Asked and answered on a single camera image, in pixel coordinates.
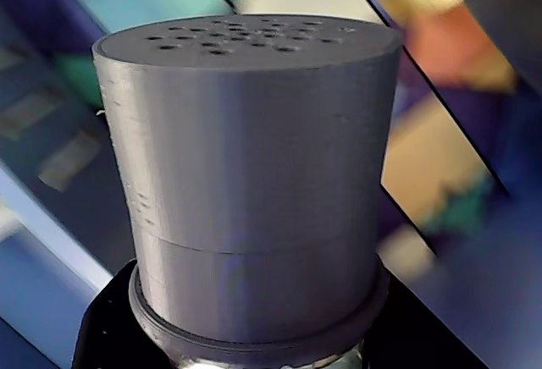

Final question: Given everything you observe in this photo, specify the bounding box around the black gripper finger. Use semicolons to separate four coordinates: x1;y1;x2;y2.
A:
362;266;488;369
81;261;170;369

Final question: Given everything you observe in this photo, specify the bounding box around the gray salt shaker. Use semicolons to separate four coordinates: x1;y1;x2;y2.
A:
91;15;404;369

